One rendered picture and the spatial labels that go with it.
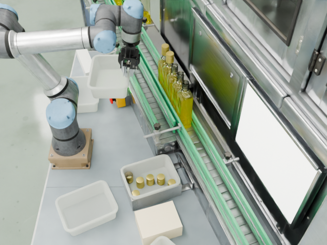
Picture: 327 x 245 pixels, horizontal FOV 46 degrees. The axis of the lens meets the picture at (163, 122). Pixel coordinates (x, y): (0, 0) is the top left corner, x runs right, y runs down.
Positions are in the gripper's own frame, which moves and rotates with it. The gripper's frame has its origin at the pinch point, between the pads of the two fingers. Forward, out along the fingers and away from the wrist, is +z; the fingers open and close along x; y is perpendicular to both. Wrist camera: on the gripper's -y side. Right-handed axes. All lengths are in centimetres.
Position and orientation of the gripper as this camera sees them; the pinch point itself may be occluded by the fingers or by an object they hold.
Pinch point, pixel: (127, 73)
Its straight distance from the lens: 169.9
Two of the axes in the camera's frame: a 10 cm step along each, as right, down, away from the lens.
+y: 0.4, 7.4, -6.7
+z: -1.3, 6.7, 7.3
